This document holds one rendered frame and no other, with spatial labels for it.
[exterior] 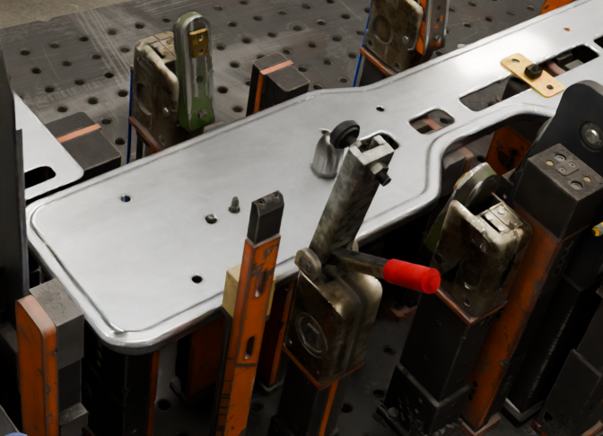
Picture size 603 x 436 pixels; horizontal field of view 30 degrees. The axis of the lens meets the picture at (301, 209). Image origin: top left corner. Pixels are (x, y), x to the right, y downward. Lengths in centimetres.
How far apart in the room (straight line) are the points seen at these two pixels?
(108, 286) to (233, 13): 95
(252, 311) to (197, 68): 35
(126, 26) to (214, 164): 72
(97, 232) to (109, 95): 65
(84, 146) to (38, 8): 190
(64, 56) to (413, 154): 74
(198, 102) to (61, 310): 50
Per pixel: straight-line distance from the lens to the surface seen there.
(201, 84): 127
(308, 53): 191
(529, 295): 123
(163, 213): 117
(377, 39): 152
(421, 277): 96
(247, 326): 102
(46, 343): 82
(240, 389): 110
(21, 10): 315
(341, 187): 98
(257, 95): 140
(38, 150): 124
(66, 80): 180
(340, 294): 105
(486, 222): 113
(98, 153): 126
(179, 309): 109
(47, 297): 84
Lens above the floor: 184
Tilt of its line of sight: 44 degrees down
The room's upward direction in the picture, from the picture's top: 11 degrees clockwise
